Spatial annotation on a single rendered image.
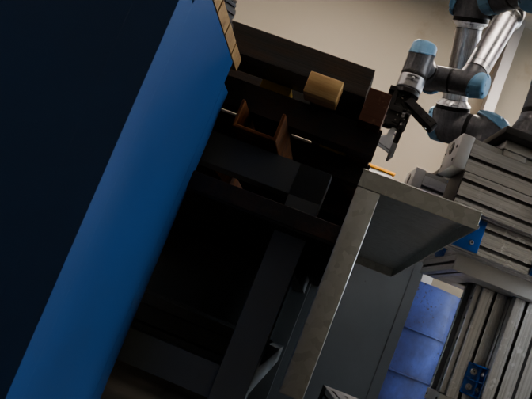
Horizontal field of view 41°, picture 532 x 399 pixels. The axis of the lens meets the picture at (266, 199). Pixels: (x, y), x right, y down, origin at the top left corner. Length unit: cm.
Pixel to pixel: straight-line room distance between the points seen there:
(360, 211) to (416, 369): 358
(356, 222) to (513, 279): 91
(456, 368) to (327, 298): 98
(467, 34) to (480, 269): 85
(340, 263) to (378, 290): 167
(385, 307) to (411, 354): 187
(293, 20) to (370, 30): 63
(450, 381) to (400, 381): 261
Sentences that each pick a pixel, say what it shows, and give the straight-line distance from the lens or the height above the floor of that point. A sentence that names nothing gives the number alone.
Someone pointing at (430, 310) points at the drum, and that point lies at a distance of 468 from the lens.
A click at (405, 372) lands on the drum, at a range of 467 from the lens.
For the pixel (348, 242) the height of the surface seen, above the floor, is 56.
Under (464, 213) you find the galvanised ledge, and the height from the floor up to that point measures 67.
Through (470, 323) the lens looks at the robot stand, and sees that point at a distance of 208.
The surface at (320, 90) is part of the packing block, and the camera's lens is 122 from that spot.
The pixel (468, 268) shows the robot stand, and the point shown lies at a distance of 195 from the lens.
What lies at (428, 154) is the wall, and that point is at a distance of 570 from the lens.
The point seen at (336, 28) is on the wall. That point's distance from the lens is 584.
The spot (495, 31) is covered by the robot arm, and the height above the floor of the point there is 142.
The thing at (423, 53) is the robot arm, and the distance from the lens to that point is 210.
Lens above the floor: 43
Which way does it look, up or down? 7 degrees up
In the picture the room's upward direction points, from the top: 22 degrees clockwise
